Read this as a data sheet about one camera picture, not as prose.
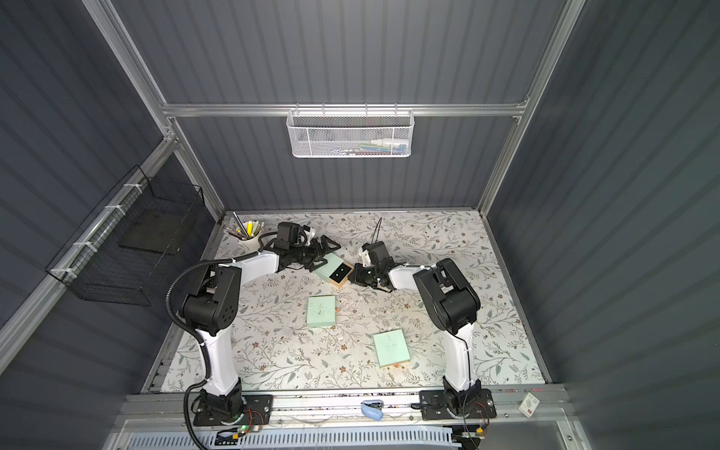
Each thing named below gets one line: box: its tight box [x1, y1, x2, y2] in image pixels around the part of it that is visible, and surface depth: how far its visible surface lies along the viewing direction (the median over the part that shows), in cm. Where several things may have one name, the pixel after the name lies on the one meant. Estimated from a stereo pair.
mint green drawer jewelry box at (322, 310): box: [306, 294, 337, 328], surface depth 91 cm
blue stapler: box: [360, 399, 385, 422], surface depth 74 cm
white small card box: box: [517, 391, 540, 419], surface depth 75 cm
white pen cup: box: [225, 211, 265, 253], surface depth 103 cm
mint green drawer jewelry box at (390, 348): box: [372, 328, 411, 369], surface depth 84 cm
